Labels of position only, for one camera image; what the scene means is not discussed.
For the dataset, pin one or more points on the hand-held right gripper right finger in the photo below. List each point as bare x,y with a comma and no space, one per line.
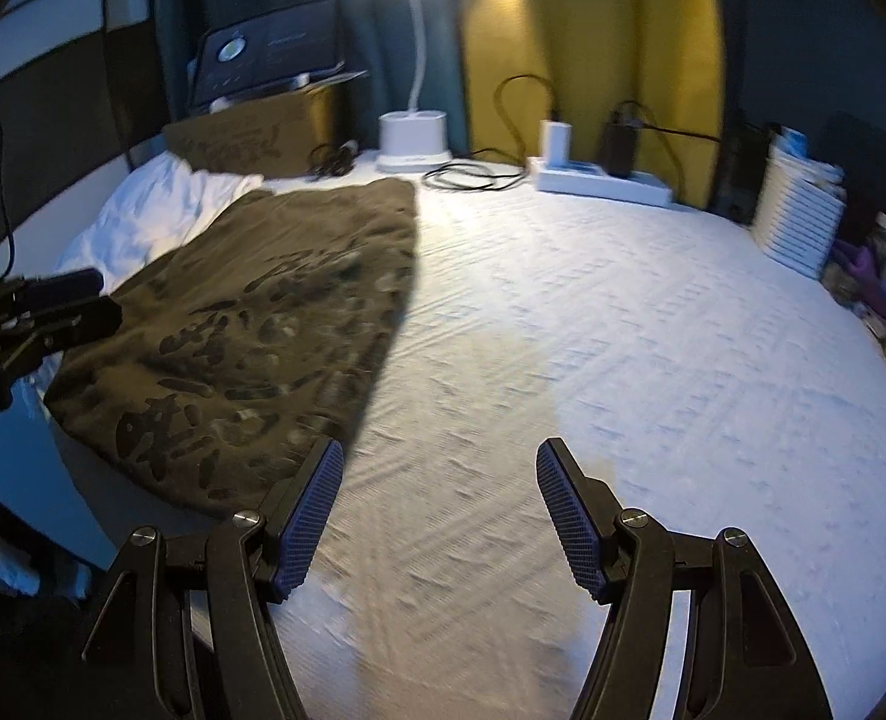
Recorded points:
574,525

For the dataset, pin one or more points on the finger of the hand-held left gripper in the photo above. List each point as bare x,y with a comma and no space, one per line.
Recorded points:
60,286
75,326

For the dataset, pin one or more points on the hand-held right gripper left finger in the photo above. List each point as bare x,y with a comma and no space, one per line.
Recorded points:
312,525

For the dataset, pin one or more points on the olive t-shirt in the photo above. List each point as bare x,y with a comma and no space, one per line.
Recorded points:
263,300

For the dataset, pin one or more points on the white crumpled sheet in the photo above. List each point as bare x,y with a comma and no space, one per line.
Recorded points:
158,202

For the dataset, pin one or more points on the brown cardboard box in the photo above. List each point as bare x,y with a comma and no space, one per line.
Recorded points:
248,135

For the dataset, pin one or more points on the black coiled earphones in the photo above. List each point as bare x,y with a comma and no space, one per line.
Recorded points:
334,157

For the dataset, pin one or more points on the white power strip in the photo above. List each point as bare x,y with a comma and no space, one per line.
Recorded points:
600,184

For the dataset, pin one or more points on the white plastic basket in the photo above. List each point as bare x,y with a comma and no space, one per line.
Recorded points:
796,217

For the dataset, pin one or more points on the black power adapter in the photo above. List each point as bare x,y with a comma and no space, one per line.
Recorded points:
619,146

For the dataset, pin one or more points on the white desk lamp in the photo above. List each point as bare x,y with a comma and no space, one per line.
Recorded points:
413,139

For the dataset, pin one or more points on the white charger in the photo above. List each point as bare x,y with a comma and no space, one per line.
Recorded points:
557,142

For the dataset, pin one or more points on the purple cloth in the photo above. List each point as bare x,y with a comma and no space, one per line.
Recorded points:
867,270

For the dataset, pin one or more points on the white blue paper packets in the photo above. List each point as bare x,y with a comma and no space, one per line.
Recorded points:
796,142

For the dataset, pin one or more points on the teal curtain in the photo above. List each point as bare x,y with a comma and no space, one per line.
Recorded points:
447,52

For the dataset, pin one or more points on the yellow curtain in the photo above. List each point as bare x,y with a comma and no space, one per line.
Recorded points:
585,30

